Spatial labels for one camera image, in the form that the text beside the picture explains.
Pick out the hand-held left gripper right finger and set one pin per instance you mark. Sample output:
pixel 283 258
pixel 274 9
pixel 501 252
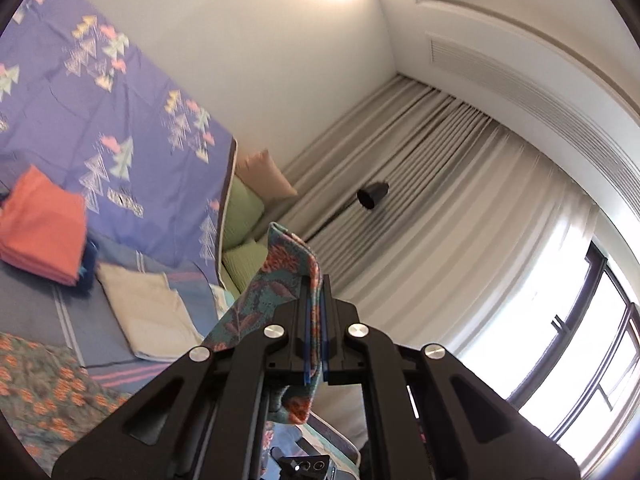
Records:
pixel 324 332

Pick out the dark framed window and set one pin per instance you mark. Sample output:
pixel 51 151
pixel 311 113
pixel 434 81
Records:
pixel 595 360

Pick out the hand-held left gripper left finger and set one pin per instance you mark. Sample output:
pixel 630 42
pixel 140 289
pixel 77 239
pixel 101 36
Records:
pixel 304 332

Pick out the blue striped bed sheet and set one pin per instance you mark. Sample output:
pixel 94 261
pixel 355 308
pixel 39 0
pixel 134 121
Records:
pixel 50 305

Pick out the green cushion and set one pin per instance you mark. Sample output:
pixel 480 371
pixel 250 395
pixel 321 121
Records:
pixel 242 215
pixel 240 265

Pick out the purple triangle print blanket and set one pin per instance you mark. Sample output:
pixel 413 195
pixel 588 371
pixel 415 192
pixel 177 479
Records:
pixel 145 125

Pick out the folded orange clothes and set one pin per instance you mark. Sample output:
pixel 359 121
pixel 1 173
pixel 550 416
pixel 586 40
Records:
pixel 42 225

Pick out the black floor lamp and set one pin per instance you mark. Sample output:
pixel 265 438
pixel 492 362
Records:
pixel 372 196

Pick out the folded cream cloth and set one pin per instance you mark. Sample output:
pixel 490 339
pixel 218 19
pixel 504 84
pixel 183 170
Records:
pixel 145 310

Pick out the teal floral garment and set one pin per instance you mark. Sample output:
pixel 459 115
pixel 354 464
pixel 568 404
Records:
pixel 280 270

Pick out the white air vent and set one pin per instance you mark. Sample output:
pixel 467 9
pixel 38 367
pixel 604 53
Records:
pixel 540 95

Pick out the beige curtain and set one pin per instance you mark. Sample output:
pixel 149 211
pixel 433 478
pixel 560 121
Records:
pixel 450 200

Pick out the peach pillow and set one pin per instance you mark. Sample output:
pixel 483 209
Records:
pixel 265 175

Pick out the folded dark blue cloth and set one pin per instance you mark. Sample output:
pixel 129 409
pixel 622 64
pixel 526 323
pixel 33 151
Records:
pixel 89 265

